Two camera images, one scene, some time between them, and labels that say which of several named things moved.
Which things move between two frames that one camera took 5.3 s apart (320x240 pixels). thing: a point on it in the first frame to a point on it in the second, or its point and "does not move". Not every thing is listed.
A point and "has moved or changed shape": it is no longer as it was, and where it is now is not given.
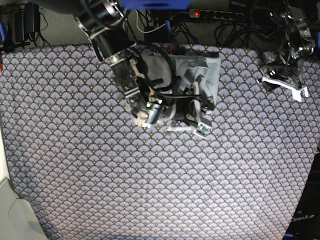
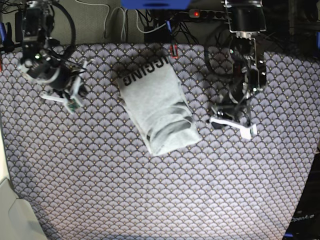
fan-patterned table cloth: (77, 156) does not move
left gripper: (169, 108) to (49, 69)
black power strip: (216, 14) does not move
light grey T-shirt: (184, 71) has moved or changed shape
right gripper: (290, 73) to (236, 110)
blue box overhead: (155, 4) does not move
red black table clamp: (172, 48) does not move
